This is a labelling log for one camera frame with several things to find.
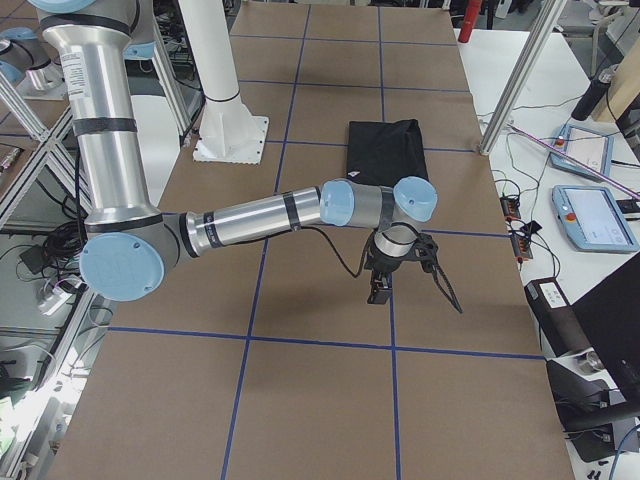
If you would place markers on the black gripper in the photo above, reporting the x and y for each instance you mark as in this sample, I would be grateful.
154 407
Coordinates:
384 263

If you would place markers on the black printed t-shirt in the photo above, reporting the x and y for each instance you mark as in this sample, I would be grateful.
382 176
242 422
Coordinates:
383 153

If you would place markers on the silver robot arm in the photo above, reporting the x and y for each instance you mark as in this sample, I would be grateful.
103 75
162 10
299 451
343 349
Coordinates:
28 67
131 244

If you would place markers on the near teach pendant tablet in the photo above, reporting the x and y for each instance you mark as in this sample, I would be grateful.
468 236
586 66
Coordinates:
592 220

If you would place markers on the teach pendant tablet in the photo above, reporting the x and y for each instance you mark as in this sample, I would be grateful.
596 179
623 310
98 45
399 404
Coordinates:
592 220
588 147

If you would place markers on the black monitor on stand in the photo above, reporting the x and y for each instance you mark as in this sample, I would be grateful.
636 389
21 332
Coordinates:
594 373

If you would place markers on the far teach pendant tablet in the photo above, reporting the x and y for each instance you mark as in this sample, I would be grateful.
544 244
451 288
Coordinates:
588 147

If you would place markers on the red fire extinguisher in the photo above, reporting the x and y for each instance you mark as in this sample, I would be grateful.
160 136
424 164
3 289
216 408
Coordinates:
469 20

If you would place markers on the black water bottle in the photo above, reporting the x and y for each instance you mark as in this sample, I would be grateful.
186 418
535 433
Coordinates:
598 87

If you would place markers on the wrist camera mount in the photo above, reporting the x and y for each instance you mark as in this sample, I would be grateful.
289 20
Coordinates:
424 250

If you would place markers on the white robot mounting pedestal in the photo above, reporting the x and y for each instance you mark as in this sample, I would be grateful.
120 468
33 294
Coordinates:
228 131

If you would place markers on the aluminium frame post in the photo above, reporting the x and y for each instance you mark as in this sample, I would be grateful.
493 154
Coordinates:
536 40

